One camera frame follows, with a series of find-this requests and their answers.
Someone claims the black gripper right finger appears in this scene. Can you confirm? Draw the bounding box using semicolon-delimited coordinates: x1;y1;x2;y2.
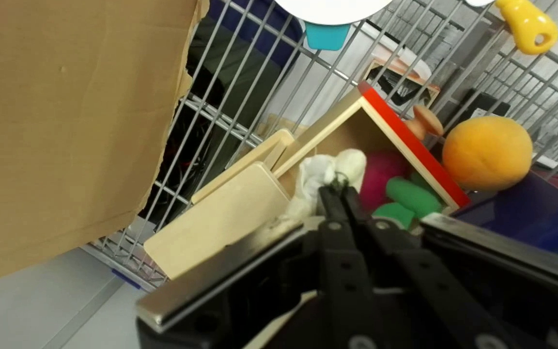
421;213;558;277

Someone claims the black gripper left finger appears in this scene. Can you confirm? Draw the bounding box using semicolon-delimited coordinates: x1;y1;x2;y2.
136;217;322;333

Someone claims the small white spotted toy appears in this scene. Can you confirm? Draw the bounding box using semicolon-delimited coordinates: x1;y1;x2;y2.
260;147;368;236

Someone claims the wooden box red drawer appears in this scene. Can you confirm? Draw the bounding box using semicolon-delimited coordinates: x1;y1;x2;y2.
144;83;469;279

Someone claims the green toy in drawer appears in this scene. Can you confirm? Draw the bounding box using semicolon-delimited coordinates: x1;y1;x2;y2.
372;178;444;229

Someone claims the pink toy in drawer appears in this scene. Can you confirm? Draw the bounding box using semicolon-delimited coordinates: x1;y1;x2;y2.
361;153;407;211

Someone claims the blue plastic bin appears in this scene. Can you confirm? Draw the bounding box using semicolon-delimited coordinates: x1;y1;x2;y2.
458;172;558;254

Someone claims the yellow ball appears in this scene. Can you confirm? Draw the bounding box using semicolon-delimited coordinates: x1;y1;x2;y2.
442;114;533;192

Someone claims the wooden toy peg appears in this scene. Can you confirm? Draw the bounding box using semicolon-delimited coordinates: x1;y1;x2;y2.
413;107;444;139

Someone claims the large cardboard box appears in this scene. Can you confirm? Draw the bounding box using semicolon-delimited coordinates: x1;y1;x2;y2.
0;0;210;277

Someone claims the toy knife yellow handle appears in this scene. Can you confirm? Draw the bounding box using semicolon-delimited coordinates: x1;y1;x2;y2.
465;0;558;56

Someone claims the wire metal shelf rack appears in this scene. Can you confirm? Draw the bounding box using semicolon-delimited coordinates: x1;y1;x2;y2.
86;0;558;289

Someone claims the white bowl teal handle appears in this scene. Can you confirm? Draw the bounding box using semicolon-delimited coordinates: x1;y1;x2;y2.
275;0;392;50

